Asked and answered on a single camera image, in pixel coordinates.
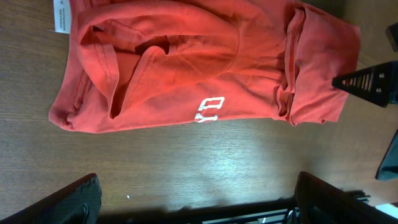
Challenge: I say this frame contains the orange red printed t-shirt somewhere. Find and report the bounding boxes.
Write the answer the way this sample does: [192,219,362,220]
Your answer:
[49,1,361,133]

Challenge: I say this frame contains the pile of dark clothes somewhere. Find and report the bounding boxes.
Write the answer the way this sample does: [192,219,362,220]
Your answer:
[375,131,398,181]

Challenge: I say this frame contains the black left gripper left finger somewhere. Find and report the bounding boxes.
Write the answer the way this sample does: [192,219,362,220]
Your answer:
[1,173,102,224]

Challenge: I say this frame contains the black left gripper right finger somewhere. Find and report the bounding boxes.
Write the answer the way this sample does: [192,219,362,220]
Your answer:
[295,172,397,224]

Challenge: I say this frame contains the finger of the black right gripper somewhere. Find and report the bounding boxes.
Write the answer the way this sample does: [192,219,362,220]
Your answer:
[332,61,397,108]

